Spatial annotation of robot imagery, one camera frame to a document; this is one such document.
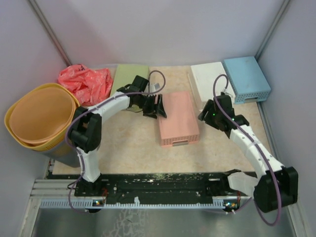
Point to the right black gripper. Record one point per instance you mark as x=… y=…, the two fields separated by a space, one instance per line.
x=203 y=115

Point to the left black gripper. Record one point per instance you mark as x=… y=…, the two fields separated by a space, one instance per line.
x=159 y=108

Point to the pink perforated plastic basket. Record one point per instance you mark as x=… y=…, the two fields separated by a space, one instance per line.
x=180 y=125

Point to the white perforated plastic basket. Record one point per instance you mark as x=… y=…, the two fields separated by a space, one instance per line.
x=201 y=78

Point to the green perforated plastic basket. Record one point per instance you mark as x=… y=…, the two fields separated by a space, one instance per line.
x=126 y=73

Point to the blue perforated plastic basket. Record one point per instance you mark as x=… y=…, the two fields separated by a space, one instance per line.
x=247 y=79

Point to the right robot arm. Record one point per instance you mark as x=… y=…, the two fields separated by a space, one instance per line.
x=274 y=184

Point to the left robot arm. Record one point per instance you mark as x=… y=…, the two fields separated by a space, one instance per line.
x=84 y=134

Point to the red plastic bag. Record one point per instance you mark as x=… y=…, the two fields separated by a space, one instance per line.
x=89 y=86

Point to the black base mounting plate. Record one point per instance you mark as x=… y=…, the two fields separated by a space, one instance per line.
x=158 y=188

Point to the grey plastic bin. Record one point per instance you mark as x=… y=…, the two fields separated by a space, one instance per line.
x=64 y=154

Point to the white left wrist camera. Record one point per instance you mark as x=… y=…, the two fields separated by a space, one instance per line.
x=154 y=87

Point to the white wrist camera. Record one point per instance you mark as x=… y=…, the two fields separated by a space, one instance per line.
x=225 y=92
x=154 y=87

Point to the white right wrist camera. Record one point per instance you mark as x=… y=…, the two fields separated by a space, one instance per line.
x=225 y=92

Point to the white slotted cable duct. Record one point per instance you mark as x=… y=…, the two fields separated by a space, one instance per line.
x=136 y=204

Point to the aluminium frame rail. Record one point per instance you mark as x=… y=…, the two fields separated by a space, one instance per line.
x=55 y=188

